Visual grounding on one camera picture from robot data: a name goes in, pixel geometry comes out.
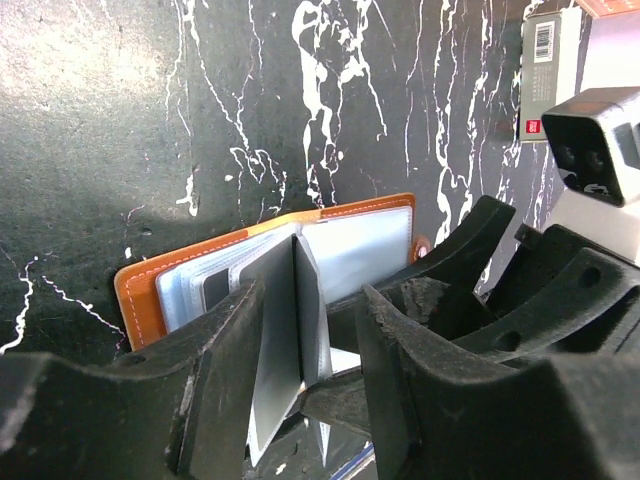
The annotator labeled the brown leather card holder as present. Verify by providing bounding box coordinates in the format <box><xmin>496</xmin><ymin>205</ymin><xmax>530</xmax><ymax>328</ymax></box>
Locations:
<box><xmin>114</xmin><ymin>193</ymin><xmax>415</xmax><ymax>461</ymax></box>

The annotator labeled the grey card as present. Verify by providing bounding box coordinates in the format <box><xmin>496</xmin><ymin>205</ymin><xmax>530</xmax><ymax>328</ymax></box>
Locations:
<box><xmin>239</xmin><ymin>233</ymin><xmax>301</xmax><ymax>462</ymax></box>

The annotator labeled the white phone box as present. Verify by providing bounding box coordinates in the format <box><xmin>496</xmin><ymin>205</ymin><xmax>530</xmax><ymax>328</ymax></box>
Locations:
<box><xmin>519</xmin><ymin>7</ymin><xmax>582</xmax><ymax>143</ymax></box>

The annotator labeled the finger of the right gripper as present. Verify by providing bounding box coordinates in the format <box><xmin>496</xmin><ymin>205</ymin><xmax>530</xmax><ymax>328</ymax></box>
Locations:
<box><xmin>324</xmin><ymin>194</ymin><xmax>517</xmax><ymax>346</ymax></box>

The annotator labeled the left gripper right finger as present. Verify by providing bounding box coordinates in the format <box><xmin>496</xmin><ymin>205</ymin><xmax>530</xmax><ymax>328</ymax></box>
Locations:
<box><xmin>356</xmin><ymin>286</ymin><xmax>639</xmax><ymax>479</ymax></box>

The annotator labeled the orange mesh file organizer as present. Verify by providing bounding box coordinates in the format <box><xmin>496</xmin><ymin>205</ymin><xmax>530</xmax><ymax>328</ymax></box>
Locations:
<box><xmin>576</xmin><ymin>0</ymin><xmax>640</xmax><ymax>18</ymax></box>

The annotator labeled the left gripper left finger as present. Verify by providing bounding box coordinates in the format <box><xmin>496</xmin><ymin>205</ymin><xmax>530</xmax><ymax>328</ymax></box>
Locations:
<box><xmin>1</xmin><ymin>280</ymin><xmax>265</xmax><ymax>479</ymax></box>

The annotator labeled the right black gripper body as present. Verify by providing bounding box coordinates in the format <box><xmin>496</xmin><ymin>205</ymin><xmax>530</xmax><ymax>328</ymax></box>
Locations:
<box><xmin>454</xmin><ymin>227</ymin><xmax>639</xmax><ymax>367</ymax></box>

